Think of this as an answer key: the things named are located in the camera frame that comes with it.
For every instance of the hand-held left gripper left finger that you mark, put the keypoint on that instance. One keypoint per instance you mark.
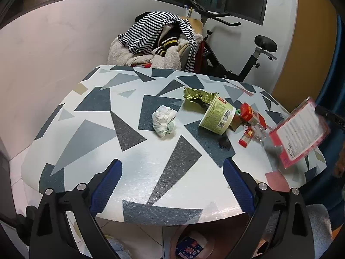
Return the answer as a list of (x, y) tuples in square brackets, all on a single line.
[(106, 186)]

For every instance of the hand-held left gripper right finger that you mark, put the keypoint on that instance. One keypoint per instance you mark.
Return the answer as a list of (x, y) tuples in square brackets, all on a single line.
[(238, 186)]

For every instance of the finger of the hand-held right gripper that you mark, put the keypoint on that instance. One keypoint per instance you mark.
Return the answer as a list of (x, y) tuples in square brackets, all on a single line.
[(333, 116)]

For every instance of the pink printed packet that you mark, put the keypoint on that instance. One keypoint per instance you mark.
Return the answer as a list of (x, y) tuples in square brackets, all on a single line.
[(296, 129)]

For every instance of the brown round bin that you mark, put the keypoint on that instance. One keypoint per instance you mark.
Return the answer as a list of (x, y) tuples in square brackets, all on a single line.
[(213, 244)]

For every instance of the red cardboard box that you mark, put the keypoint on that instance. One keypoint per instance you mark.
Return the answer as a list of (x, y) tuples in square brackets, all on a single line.
[(250, 114)]

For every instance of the instant noodle cup foil lid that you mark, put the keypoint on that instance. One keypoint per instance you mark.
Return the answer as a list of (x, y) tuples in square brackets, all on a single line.
[(218, 113)]

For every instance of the black plastic spoon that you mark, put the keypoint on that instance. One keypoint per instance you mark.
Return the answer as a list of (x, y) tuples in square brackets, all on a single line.
[(224, 143)]

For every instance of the geometric patterned table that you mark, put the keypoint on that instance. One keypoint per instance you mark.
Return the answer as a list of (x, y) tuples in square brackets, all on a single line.
[(94, 140)]

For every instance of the clear plastic wrapper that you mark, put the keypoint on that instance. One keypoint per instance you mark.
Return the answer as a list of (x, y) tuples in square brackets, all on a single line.
[(260, 132)]

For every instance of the blue printed packet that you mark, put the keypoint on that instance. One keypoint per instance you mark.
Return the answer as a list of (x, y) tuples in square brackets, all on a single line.
[(188, 248)]

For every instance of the crumpled white tissue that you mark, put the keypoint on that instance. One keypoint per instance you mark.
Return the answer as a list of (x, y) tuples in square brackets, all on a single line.
[(164, 121)]

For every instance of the white fleece robe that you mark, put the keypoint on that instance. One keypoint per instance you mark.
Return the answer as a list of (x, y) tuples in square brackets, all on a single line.
[(319, 229)]

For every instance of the black rounded object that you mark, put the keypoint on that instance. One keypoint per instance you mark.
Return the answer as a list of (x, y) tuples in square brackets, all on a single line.
[(21, 224)]

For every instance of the black exercise bike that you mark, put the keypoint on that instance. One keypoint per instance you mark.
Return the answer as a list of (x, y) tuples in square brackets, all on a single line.
[(215, 59)]

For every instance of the white fleece garment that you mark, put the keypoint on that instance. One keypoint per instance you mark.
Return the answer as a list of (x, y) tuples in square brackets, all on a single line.
[(116, 54)]

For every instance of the red garment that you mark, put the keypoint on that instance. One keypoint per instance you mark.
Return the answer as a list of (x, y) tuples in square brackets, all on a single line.
[(199, 59)]

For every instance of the dark jacket yellow stripes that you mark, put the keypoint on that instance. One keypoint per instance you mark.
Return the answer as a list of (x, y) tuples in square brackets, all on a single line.
[(168, 41)]

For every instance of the black white striped shirt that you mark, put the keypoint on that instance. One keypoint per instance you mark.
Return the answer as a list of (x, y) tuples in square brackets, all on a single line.
[(145, 32)]

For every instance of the beige wooden chair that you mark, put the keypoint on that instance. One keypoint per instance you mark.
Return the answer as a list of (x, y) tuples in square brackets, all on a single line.
[(195, 25)]

